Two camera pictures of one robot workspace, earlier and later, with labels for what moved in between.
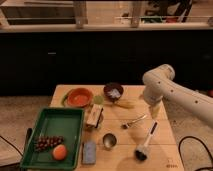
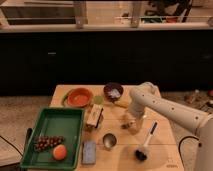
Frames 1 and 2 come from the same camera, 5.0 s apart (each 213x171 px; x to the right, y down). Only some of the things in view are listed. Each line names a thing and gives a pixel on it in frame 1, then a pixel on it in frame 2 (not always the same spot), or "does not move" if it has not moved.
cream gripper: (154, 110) -> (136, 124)
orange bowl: (79, 97) does not move
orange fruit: (59, 152) does not move
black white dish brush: (142, 152) does not move
